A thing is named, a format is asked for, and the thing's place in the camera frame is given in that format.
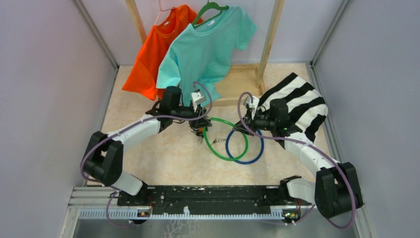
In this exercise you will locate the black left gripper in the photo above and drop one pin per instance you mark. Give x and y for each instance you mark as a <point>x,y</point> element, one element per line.
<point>204,121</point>

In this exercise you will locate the black white striped cloth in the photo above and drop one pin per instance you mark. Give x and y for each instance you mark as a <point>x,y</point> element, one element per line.
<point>306,106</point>

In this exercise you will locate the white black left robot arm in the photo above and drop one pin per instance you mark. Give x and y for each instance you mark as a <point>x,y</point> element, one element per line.
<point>103,159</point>

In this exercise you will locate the wooden clothes rack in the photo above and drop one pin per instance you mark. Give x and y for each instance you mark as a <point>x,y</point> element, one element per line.
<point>249,76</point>

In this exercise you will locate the white slotted cable duct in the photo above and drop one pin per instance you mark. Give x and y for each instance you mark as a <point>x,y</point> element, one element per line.
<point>134,214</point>

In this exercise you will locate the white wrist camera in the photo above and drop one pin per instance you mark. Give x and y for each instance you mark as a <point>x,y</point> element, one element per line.
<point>197,98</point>
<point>252,104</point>

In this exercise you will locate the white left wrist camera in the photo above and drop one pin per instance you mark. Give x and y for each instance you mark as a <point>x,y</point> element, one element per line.
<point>197,98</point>

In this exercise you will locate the orange t-shirt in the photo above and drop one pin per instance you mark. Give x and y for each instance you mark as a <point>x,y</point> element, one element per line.
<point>143,76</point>

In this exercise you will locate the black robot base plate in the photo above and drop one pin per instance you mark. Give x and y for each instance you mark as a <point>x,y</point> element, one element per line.
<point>209,200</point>

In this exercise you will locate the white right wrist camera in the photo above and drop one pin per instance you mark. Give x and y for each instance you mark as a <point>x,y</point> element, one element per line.
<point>252,104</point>

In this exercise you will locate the black-headed padlock keys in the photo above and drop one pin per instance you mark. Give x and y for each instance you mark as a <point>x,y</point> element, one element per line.
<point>200,139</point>

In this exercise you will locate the teal t-shirt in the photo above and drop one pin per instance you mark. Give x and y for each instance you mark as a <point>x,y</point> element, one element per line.
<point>202,55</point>

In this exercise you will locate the pink clothes hanger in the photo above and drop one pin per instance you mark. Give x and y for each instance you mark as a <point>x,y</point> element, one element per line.
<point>164,10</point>

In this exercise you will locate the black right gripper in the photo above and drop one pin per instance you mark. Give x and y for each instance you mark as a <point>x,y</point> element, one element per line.
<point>249,122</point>

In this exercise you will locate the silver cable lock keys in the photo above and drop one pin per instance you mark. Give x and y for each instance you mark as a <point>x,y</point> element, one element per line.
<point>218,140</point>

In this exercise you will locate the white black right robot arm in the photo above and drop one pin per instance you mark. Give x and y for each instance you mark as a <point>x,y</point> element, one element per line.
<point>336,189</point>

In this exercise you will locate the green cable lock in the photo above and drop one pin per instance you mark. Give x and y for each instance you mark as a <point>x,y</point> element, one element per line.
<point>204,130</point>

